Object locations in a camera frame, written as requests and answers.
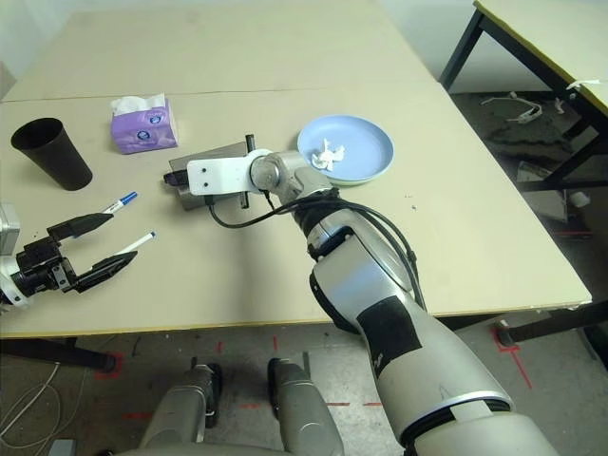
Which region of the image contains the white marker with blue cap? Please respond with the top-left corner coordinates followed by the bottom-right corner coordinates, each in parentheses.
top-left (97, 191), bottom-right (139, 216)
top-left (121, 231), bottom-right (158, 256)

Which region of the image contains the white floor cable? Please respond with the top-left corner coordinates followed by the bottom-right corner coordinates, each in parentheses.
top-left (0, 363), bottom-right (63, 447)

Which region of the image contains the grey robot torso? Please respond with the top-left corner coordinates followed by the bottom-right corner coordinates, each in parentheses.
top-left (108, 441), bottom-right (343, 456)

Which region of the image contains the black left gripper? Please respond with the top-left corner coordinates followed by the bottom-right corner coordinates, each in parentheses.
top-left (16, 212), bottom-right (139, 296)

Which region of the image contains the white tissue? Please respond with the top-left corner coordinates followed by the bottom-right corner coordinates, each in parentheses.
top-left (309, 137), bottom-right (347, 172)

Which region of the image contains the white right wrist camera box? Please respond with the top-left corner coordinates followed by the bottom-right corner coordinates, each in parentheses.
top-left (186, 148), bottom-right (275, 197)

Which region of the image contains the white cable tie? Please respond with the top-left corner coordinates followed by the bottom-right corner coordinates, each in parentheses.
top-left (564, 78), bottom-right (604, 94)

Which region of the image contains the grey robot leg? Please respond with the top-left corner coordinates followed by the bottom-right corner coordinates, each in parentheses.
top-left (140, 363), bottom-right (224, 447)
top-left (268, 358), bottom-right (346, 456)

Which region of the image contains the blue plate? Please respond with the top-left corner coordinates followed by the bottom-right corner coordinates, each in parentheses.
top-left (296, 112), bottom-right (395, 187)

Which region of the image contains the purple tissue pack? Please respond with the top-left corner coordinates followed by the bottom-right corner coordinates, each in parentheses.
top-left (109, 92), bottom-right (181, 156)

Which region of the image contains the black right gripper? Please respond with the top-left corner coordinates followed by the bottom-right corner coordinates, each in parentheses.
top-left (238, 134), bottom-right (257, 211)

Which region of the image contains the grey robot left leg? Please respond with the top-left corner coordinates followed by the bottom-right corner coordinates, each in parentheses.
top-left (140, 363), bottom-right (224, 447)

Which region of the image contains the grey robot right leg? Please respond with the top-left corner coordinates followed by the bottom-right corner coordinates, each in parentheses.
top-left (268, 358), bottom-right (346, 456)

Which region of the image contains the black plastic cup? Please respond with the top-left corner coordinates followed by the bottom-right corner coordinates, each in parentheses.
top-left (10, 117), bottom-right (94, 192)

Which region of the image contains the grey board piece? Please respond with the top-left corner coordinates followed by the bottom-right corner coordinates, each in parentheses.
top-left (516, 161), bottom-right (560, 186)

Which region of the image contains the side table with black legs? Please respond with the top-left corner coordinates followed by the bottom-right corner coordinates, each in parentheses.
top-left (439, 0), bottom-right (608, 194)

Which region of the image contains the black table leg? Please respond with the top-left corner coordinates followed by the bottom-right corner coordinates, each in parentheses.
top-left (446, 306), bottom-right (608, 347)
top-left (0, 336), bottom-right (118, 372)

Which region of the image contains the grey glasses case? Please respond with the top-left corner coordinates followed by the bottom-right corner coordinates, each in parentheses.
top-left (168, 139), bottom-right (253, 213)

